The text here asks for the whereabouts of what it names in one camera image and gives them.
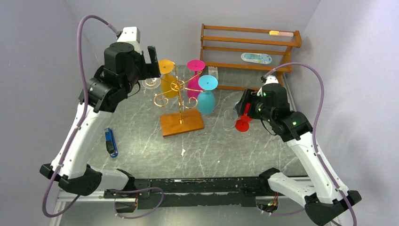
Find blue black clip tool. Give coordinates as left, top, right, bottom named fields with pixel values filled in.
left=104, top=128, right=118, bottom=158

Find orange wine glass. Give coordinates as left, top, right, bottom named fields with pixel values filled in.
left=159, top=59, right=177, bottom=98

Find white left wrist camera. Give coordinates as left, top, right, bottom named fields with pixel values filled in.
left=117, top=26, right=142, bottom=55

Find small white box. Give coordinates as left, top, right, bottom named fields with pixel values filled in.
left=207, top=66, right=218, bottom=79

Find light blue wine glass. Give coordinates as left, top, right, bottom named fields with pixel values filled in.
left=197, top=75, right=218, bottom=114

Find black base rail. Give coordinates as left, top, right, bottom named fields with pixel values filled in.
left=104, top=168, right=279, bottom=210

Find clear wine glass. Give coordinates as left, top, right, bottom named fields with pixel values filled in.
left=142, top=78, right=161, bottom=89
left=223, top=109, right=238, bottom=131

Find light blue packaged item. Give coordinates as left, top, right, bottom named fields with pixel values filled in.
left=241, top=53, right=272, bottom=65

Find pink wine glass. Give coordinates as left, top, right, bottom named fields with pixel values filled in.
left=186, top=59, right=206, bottom=98

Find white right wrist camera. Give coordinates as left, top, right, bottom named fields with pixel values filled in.
left=261, top=75, right=279, bottom=88

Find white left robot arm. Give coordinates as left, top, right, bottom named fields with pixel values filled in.
left=40, top=42, right=160, bottom=198

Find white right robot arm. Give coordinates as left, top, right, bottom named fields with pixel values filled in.
left=234, top=83, right=361, bottom=226

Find gold wire wine glass rack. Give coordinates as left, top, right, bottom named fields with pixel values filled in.
left=153, top=63, right=204, bottom=137

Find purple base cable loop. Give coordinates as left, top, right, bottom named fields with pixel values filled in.
left=104, top=187, right=164, bottom=219

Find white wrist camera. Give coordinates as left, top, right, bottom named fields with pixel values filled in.
left=261, top=75, right=279, bottom=88
left=117, top=26, right=142, bottom=55

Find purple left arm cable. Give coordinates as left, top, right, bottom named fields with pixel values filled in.
left=42, top=15, right=120, bottom=218

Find yellow pink tube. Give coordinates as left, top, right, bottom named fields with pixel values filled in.
left=269, top=30, right=294, bottom=38

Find brown wooden shelf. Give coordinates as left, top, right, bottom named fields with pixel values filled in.
left=200, top=24, right=303, bottom=91

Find red wine glass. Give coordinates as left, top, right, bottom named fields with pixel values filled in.
left=235, top=104, right=253, bottom=132

